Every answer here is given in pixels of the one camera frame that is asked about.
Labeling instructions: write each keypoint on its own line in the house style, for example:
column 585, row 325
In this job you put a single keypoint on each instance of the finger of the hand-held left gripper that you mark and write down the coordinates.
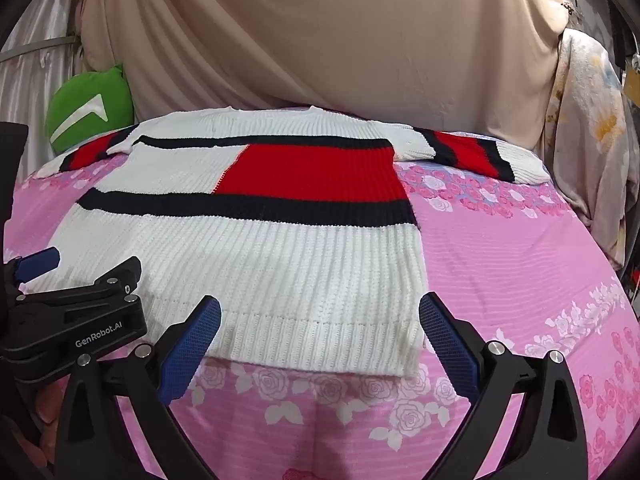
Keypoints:
column 117, row 276
column 40, row 261

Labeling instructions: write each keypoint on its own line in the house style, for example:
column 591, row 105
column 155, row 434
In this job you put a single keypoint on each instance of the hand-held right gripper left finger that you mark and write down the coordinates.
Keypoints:
column 190, row 345

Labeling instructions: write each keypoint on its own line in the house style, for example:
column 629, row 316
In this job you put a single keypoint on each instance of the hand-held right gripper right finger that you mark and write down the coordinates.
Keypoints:
column 447, row 345

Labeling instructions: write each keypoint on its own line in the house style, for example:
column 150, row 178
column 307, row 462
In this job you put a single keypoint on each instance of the white red navy knit sweater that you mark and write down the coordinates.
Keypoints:
column 300, row 260

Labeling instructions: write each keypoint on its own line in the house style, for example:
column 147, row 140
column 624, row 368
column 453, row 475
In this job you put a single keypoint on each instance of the person's left hand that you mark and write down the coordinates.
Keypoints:
column 47, row 405

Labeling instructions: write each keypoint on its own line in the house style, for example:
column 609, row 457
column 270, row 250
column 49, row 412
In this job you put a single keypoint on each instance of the pink floral bed sheet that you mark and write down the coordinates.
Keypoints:
column 500, row 270

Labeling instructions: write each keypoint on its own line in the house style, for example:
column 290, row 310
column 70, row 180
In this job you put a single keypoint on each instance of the green plush pillow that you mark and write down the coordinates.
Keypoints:
column 85, row 105

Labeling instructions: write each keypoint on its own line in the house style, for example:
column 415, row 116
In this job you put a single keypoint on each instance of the silver curtain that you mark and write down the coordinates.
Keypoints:
column 35, row 20

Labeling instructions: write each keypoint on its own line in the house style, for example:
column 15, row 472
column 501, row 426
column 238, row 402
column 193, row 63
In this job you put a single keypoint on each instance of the pale floral blanket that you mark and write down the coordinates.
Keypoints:
column 585, row 135

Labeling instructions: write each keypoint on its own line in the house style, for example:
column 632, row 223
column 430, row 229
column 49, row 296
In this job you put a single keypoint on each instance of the beige draped cloth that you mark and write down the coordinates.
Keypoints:
column 325, row 35

